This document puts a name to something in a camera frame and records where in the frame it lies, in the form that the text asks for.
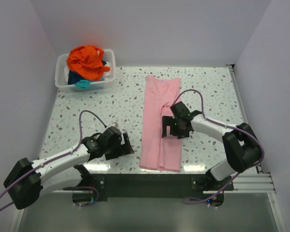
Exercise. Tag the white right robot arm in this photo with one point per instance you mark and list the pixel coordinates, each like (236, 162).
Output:
(242, 148)

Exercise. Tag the dark blue t shirt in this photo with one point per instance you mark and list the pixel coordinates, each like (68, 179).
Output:
(74, 77)

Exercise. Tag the orange t shirt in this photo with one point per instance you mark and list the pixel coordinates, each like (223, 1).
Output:
(86, 60)

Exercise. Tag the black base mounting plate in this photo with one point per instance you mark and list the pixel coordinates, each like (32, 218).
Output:
(100, 187)

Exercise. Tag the pink t shirt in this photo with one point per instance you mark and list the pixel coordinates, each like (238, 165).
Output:
(157, 153)

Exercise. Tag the white plastic laundry basket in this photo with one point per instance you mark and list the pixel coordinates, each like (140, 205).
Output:
(61, 80)

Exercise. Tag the white garment in basket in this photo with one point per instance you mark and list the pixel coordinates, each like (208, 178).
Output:
(106, 72)

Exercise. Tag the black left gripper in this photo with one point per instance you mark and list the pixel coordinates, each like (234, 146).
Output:
(123, 149)

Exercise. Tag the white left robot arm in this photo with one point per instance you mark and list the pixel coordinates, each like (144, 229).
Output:
(28, 180)

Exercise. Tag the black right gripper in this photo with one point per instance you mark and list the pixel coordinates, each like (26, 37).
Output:
(167, 121)

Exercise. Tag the teal t shirt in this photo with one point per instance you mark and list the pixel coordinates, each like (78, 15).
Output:
(82, 84)

